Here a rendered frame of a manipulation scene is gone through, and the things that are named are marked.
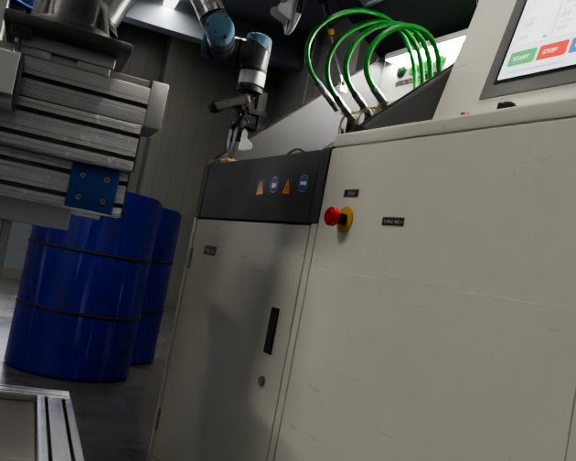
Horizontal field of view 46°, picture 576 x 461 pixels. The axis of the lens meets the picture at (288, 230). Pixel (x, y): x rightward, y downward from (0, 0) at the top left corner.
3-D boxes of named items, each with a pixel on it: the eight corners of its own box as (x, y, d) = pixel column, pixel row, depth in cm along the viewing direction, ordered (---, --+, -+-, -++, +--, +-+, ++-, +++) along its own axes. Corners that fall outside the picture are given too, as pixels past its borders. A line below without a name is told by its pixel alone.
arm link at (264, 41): (244, 37, 199) (272, 43, 199) (237, 73, 198) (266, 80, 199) (244, 27, 191) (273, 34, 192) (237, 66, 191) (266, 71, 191)
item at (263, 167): (198, 217, 198) (209, 163, 199) (212, 219, 200) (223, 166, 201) (307, 222, 144) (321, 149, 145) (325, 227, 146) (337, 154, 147)
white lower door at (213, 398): (148, 452, 195) (195, 218, 199) (155, 452, 196) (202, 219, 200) (245, 554, 138) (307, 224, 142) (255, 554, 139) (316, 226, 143)
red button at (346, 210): (318, 228, 132) (323, 202, 132) (335, 232, 134) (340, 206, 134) (333, 229, 127) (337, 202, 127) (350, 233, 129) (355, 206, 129)
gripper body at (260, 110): (263, 133, 193) (272, 91, 193) (236, 124, 189) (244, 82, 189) (251, 134, 199) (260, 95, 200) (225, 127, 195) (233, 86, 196)
